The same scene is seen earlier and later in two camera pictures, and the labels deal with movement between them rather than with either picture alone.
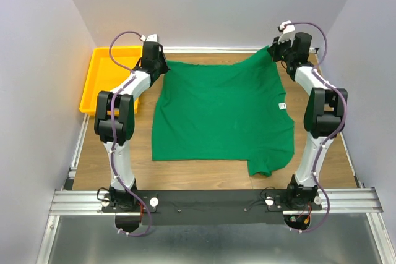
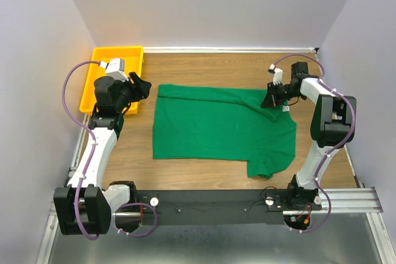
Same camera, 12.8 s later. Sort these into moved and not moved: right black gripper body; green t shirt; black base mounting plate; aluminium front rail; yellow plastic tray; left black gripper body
Moved: green t shirt; left black gripper body; right black gripper body
Not moved: aluminium front rail; yellow plastic tray; black base mounting plate
